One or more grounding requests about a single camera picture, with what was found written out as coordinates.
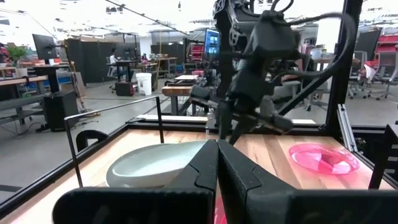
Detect black arched bracket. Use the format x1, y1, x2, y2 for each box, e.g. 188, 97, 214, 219
75, 129, 109, 152

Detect wooden workbench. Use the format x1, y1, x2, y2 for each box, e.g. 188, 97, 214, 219
161, 85, 195, 116

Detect pale blue ceramic plate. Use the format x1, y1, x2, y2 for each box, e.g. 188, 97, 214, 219
105, 140, 208, 189

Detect silver aluminium rail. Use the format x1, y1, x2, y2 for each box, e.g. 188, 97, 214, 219
337, 104, 358, 152

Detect black partition wall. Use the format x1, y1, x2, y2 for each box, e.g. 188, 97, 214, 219
65, 39, 137, 84

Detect wooden standing desk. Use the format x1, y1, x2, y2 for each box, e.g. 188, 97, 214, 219
0, 75, 49, 125

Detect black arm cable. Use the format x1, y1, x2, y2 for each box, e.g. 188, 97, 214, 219
270, 0, 357, 80

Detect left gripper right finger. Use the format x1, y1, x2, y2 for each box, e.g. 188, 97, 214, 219
218, 139, 398, 224

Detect lit blue computer monitor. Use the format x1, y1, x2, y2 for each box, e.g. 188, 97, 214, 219
204, 28, 221, 57

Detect pink transparent plate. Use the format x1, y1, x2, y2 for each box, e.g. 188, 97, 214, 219
213, 195, 228, 224
288, 142, 361, 175

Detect red storage bins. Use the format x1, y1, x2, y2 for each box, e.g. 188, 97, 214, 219
374, 34, 398, 54
189, 42, 206, 62

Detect black table frame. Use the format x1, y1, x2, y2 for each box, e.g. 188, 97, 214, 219
0, 0, 398, 218

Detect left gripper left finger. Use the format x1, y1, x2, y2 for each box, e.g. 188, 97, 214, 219
52, 139, 219, 224

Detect black computer monitor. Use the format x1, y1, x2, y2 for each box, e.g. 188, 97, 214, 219
32, 33, 58, 61

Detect white plastic bucket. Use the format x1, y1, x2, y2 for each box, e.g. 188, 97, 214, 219
135, 72, 153, 96

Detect small black and red box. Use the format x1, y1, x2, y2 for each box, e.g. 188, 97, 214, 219
114, 81, 136, 97

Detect black floor box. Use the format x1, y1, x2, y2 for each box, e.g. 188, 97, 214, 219
43, 90, 80, 132

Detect grey office chair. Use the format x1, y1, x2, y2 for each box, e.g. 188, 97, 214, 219
371, 51, 398, 101

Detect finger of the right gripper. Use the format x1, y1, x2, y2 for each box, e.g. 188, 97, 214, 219
217, 101, 234, 141
229, 116, 259, 146

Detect green plant in white pot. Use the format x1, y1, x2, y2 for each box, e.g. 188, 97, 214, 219
6, 45, 29, 78

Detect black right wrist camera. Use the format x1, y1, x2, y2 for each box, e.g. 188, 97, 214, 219
248, 11, 301, 62

